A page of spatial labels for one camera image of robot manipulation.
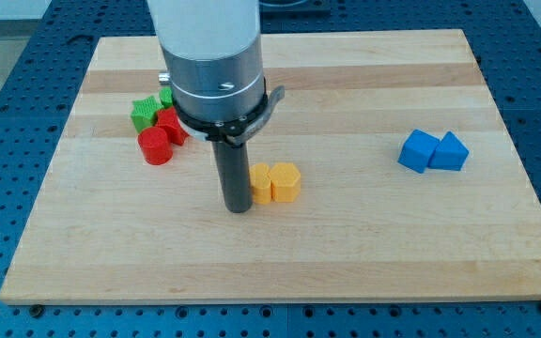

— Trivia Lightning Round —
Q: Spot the black clamp ring with lever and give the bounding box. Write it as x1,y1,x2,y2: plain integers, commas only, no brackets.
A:
173,85,286,146

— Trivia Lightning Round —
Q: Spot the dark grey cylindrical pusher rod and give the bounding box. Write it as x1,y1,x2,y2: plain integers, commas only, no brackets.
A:
212,142,253,213

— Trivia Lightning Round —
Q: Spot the yellow heart block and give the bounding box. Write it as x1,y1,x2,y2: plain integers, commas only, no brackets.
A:
249,163,272,205

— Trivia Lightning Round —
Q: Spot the yellow hexagon block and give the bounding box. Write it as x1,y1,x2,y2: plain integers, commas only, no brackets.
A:
269,162,301,203

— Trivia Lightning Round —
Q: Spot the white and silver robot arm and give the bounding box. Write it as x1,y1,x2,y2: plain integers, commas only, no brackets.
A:
147,0,285,213

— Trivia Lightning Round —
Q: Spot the blue cube block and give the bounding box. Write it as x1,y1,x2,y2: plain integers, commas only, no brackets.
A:
398,130,440,174

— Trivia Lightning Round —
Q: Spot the red star block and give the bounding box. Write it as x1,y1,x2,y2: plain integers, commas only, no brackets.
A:
156,107,189,146

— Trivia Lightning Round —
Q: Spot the green small block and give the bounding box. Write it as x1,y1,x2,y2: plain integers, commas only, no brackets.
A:
159,87,173,109

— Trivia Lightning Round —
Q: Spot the red cylinder block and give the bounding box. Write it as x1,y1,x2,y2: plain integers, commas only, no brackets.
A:
137,127,173,165

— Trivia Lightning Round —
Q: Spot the green star block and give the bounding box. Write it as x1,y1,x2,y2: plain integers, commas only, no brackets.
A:
131,96,163,133

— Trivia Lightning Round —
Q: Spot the wooden board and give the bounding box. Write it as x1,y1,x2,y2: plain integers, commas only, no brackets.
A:
0,29,541,305

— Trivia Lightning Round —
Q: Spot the blue triangular prism block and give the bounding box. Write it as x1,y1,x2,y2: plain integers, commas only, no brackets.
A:
428,131,470,171

